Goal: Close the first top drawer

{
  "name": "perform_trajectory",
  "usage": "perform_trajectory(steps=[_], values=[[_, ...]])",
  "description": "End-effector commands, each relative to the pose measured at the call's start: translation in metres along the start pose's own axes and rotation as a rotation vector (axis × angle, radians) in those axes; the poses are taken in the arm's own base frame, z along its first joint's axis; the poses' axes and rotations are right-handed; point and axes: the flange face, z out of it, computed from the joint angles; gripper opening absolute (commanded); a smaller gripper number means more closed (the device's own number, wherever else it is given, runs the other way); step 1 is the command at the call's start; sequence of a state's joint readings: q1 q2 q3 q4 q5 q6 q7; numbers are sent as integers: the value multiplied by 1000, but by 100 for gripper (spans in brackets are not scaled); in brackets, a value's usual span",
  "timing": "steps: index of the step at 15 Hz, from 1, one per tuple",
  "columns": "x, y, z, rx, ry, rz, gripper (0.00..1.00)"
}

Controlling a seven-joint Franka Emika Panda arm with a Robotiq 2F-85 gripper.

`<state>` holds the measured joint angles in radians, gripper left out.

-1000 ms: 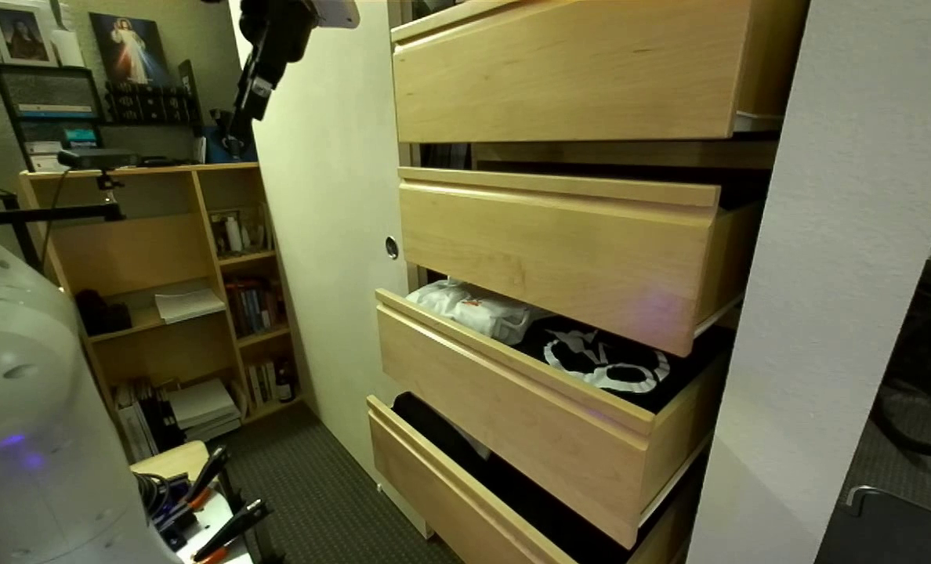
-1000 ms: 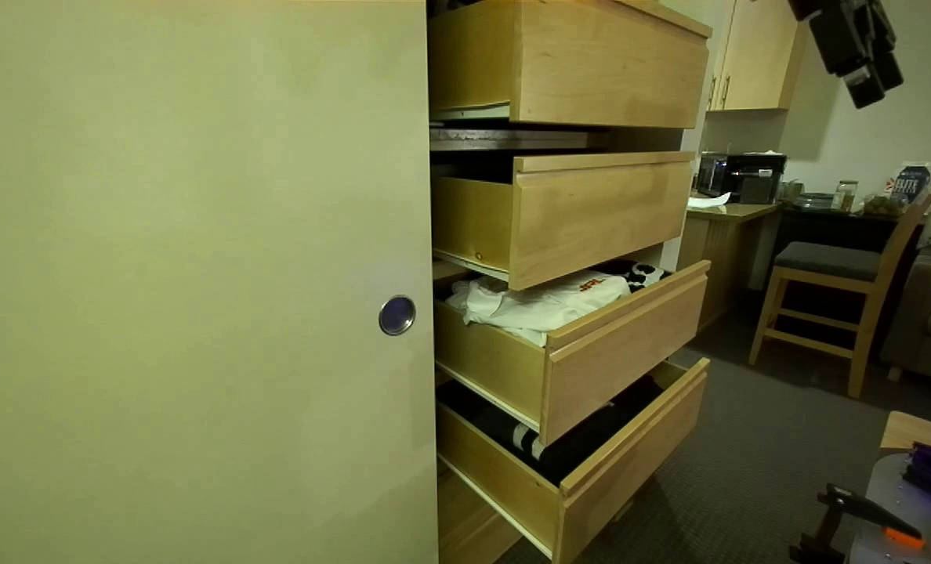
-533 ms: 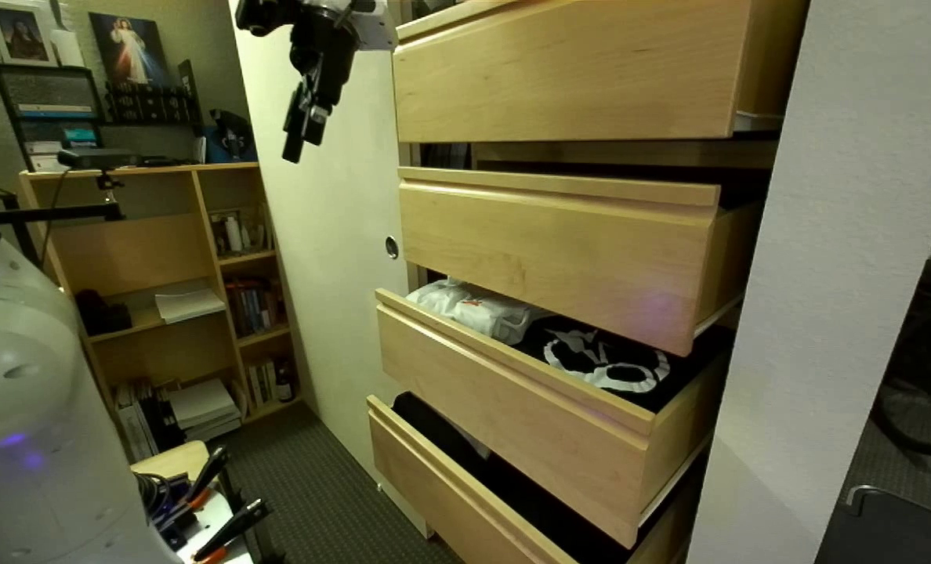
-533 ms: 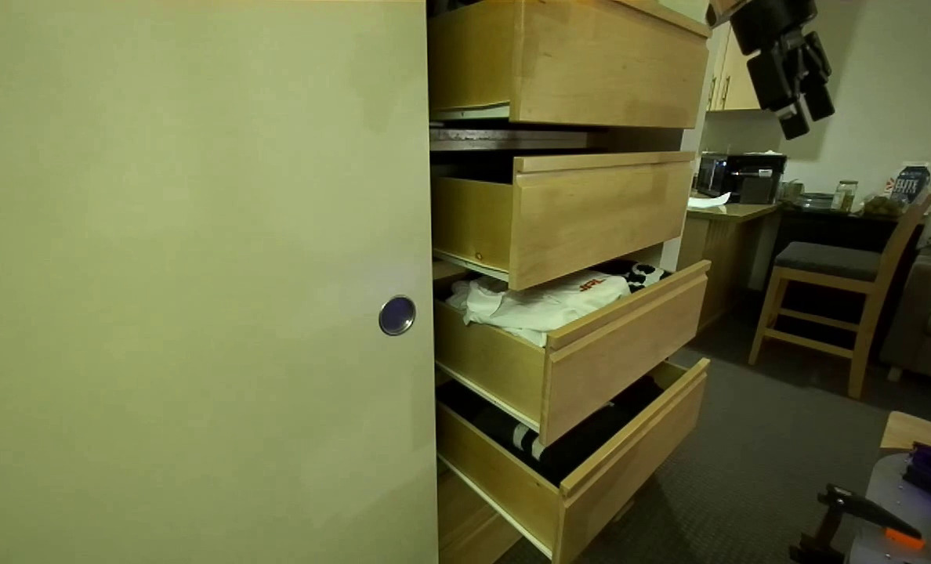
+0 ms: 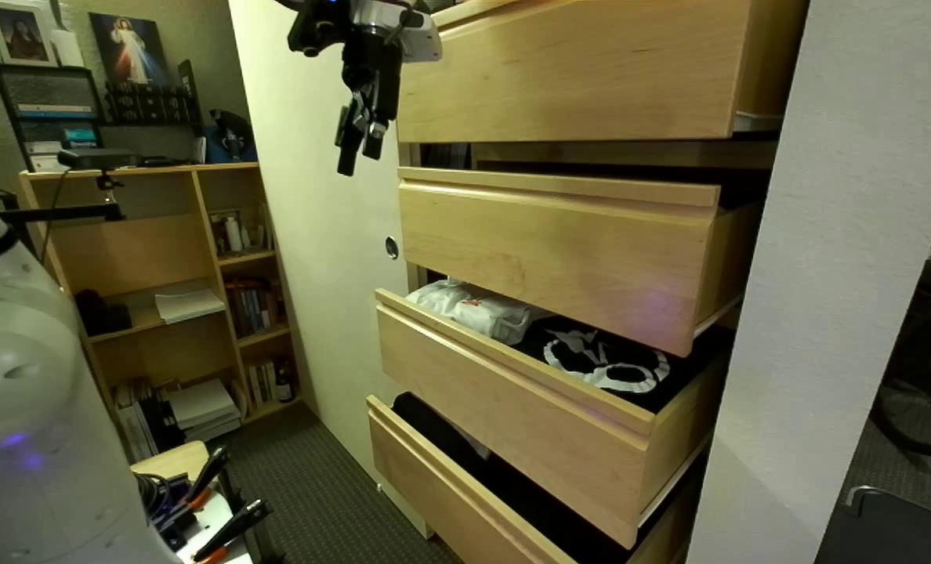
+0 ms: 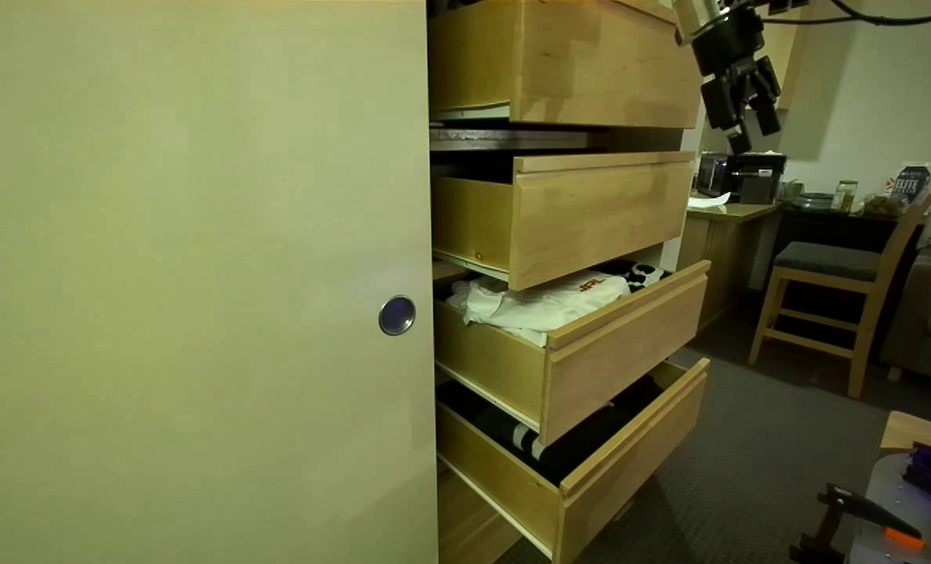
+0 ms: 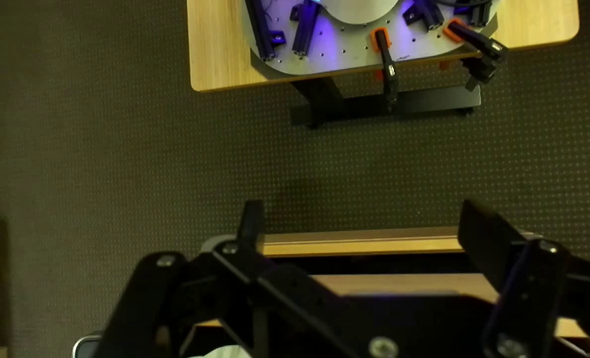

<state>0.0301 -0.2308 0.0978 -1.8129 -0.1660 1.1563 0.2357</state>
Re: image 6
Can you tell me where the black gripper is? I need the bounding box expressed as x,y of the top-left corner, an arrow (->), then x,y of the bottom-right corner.
690,10 -> 788,157

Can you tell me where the light wooden drawer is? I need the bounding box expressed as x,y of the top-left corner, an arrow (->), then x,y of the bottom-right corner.
433,256 -> 715,447
425,0 -> 706,130
436,355 -> 715,564
428,146 -> 696,293

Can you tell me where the black printer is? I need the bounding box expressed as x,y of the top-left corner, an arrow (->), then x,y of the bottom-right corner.
692,149 -> 793,205

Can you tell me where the small glass jar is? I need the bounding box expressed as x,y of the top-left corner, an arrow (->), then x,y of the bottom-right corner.
831,176 -> 863,212

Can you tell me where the black side table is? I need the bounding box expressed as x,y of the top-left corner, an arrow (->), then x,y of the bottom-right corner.
771,193 -> 931,322

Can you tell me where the wooden desk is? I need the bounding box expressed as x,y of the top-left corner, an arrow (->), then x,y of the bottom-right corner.
673,199 -> 784,334

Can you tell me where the wooden chair grey cushion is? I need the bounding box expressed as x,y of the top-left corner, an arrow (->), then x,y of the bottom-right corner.
747,190 -> 931,403

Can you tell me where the black garment with white print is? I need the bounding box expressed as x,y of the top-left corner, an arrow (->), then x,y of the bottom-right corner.
610,256 -> 678,298

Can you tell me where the white folded clothing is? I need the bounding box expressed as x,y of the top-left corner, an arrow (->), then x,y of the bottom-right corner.
441,266 -> 637,348

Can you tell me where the wooden robot table board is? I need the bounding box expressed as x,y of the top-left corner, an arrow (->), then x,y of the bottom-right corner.
879,407 -> 931,461

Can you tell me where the black folded clothing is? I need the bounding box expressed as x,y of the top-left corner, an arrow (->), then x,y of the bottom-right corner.
440,374 -> 667,487

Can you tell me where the white sliding wardrobe door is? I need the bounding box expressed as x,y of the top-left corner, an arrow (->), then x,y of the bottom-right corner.
0,0 -> 441,564

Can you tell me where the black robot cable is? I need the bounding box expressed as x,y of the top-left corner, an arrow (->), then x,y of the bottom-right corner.
760,0 -> 931,31

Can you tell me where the wooden drawer chest frame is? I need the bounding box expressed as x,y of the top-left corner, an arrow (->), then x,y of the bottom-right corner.
425,0 -> 696,564

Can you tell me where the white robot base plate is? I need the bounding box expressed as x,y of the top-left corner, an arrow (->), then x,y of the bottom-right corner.
845,447 -> 931,564

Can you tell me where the black clamp orange handle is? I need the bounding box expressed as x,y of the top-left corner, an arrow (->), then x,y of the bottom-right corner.
791,481 -> 928,564

